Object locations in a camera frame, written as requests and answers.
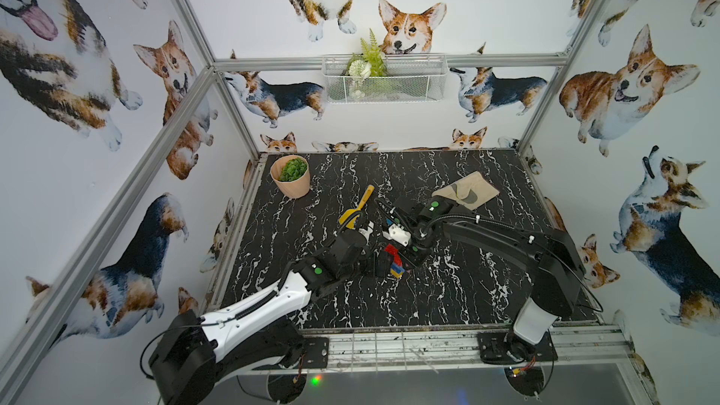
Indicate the red lego brick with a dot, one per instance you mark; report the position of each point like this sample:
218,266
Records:
394,253

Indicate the white wire wall basket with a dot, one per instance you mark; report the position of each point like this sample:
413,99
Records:
411,78

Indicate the light blue lego brick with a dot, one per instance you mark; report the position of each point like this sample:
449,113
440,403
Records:
397,266

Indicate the terracotta pot with green plant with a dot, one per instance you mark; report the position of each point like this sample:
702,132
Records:
292,176

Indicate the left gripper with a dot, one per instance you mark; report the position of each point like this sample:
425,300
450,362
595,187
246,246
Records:
373,256

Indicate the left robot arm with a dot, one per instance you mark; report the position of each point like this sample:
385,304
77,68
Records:
196,353

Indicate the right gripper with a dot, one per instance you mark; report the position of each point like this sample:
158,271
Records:
412,261

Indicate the cream canvas work glove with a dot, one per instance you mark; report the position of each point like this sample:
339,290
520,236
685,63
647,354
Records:
471,191

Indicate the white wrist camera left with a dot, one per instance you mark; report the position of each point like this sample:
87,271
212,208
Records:
367,231

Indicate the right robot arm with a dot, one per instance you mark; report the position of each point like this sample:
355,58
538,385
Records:
549,258

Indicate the green fern with white flower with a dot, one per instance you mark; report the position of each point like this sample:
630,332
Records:
364,66

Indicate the yellow toy shovel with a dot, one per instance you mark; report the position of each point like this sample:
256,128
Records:
349,217

